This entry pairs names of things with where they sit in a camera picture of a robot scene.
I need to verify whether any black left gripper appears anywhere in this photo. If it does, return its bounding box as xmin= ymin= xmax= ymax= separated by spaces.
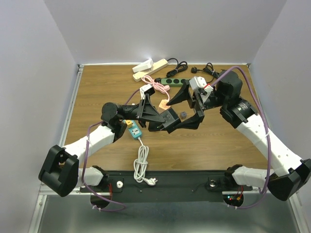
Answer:
xmin=121 ymin=94 xmax=169 ymax=132

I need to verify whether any black cable of green strip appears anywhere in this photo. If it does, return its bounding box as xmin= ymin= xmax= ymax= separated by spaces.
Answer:
xmin=191 ymin=62 xmax=227 ymax=84

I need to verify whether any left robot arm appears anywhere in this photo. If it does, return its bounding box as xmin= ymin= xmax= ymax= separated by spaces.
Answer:
xmin=38 ymin=94 xmax=165 ymax=197

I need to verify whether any white coiled cable with plug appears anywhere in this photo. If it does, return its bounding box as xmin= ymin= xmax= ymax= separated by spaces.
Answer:
xmin=133 ymin=138 xmax=158 ymax=187

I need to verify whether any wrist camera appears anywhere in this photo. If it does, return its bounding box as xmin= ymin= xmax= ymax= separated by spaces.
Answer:
xmin=189 ymin=76 xmax=214 ymax=103
xmin=139 ymin=84 xmax=155 ymax=100

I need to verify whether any green power strip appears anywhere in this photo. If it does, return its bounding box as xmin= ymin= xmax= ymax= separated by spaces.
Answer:
xmin=160 ymin=78 xmax=188 ymax=87

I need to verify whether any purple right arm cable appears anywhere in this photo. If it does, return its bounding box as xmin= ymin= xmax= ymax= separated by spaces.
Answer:
xmin=210 ymin=66 xmax=272 ymax=210

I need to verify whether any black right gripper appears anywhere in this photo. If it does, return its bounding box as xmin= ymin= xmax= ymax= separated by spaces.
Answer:
xmin=166 ymin=79 xmax=228 ymax=129

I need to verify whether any cream power strip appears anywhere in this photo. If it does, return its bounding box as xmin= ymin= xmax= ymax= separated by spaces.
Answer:
xmin=133 ymin=59 xmax=168 ymax=82

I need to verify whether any black charger block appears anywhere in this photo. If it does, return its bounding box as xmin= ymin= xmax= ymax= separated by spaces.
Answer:
xmin=160 ymin=108 xmax=181 ymax=131

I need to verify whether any small yellow plug adapter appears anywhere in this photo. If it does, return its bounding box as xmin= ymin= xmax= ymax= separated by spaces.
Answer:
xmin=125 ymin=120 xmax=134 ymax=128

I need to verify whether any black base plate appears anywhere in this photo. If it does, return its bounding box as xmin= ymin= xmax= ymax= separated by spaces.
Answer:
xmin=92 ymin=170 xmax=253 ymax=203

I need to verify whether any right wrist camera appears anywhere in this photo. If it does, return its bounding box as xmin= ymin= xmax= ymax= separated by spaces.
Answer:
xmin=189 ymin=76 xmax=214 ymax=103

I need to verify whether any white wedge adapter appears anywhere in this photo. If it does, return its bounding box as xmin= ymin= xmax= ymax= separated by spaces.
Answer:
xmin=132 ymin=58 xmax=154 ymax=73

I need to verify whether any small grey plug adapter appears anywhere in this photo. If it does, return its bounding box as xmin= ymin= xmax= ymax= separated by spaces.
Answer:
xmin=180 ymin=111 xmax=187 ymax=119

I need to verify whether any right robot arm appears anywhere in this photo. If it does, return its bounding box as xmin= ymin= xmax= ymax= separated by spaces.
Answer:
xmin=167 ymin=68 xmax=311 ymax=201

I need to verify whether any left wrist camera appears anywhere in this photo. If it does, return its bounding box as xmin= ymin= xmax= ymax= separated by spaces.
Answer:
xmin=139 ymin=84 xmax=155 ymax=100

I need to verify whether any black cable of cream strip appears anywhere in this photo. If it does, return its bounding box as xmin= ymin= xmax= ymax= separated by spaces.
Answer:
xmin=154 ymin=57 xmax=189 ymax=84

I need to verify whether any pink coiled cable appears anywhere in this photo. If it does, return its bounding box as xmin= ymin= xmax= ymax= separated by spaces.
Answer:
xmin=141 ymin=75 xmax=171 ymax=100

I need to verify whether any teal travel adapter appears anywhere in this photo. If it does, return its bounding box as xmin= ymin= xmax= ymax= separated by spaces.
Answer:
xmin=128 ymin=121 xmax=142 ymax=140

